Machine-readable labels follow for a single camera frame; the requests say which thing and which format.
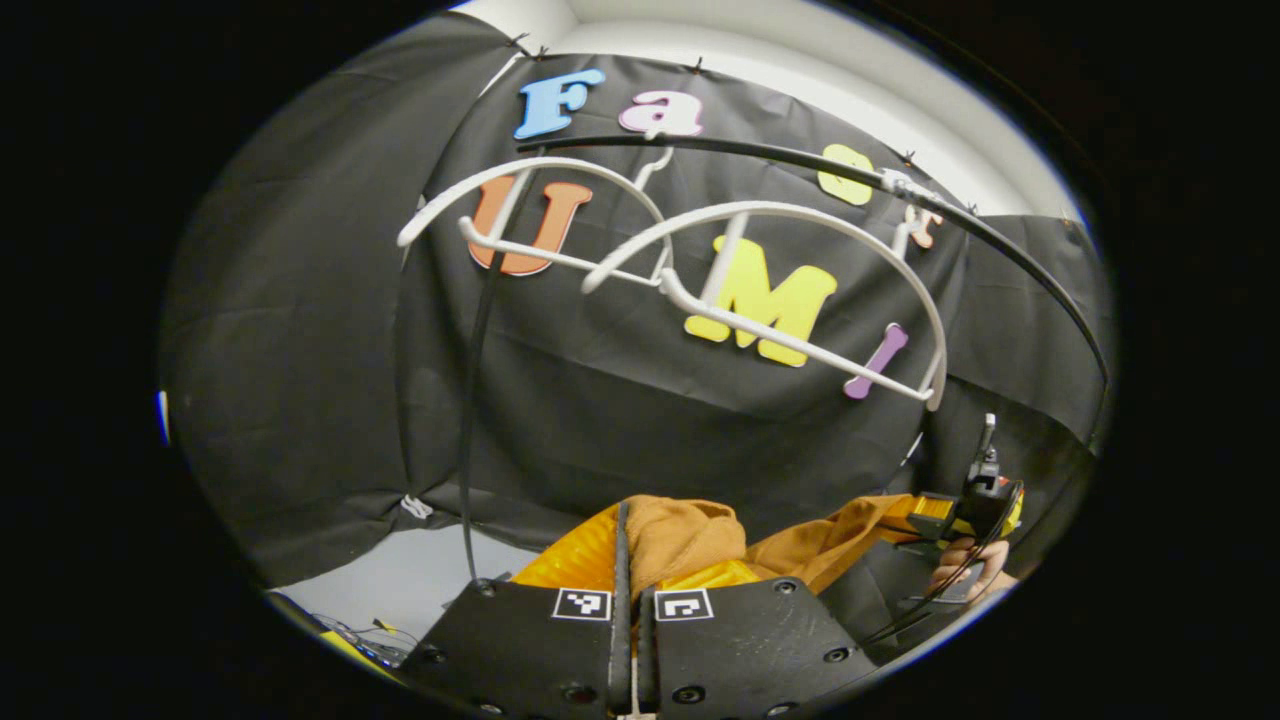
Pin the white plastic clothes hanger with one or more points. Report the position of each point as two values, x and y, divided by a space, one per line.
800 347
540 252

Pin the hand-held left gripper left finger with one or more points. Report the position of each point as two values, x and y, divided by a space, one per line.
530 650

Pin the black metal clothes rack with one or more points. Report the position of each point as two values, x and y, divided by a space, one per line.
760 152

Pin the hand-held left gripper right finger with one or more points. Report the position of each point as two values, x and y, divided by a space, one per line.
740 645

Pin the brown collared shirt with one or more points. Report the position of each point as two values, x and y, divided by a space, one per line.
680 535

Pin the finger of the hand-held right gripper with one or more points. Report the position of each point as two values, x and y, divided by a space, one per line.
930 512

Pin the black backdrop cloth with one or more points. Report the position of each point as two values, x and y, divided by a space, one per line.
600 410

